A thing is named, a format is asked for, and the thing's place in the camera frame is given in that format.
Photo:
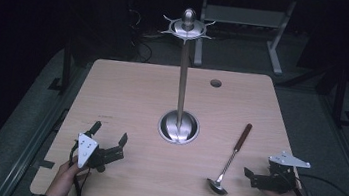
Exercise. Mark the black metal stand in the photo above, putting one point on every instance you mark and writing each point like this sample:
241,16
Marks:
340,98
66,64

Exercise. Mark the white metal desk frame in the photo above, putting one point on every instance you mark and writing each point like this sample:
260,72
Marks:
244,16

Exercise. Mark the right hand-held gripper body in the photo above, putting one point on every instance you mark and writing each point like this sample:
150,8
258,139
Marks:
278,179

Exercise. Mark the dark tape strip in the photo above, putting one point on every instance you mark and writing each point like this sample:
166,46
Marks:
45,164

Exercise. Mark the silver metal utensil rack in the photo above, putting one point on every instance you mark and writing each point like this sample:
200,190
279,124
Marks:
182,89

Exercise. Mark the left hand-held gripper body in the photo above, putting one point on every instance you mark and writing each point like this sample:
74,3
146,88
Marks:
86,147

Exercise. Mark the person's left hand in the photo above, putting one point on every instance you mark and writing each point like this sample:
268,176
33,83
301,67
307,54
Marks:
63,180

